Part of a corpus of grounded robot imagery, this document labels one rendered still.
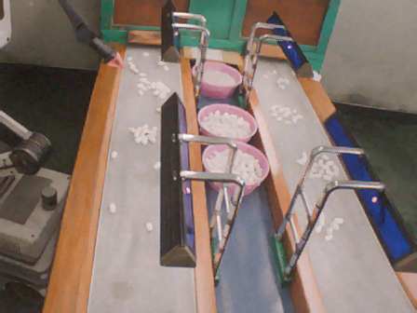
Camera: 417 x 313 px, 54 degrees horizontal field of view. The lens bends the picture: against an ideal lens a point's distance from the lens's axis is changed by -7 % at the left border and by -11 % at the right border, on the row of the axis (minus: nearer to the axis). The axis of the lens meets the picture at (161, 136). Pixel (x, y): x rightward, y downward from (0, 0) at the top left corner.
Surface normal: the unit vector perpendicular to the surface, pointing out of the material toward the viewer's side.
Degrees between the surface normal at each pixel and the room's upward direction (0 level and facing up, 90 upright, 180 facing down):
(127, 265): 0
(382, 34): 90
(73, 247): 0
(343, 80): 90
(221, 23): 90
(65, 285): 0
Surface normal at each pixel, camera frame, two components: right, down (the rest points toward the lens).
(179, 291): 0.10, -0.80
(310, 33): 0.00, 0.58
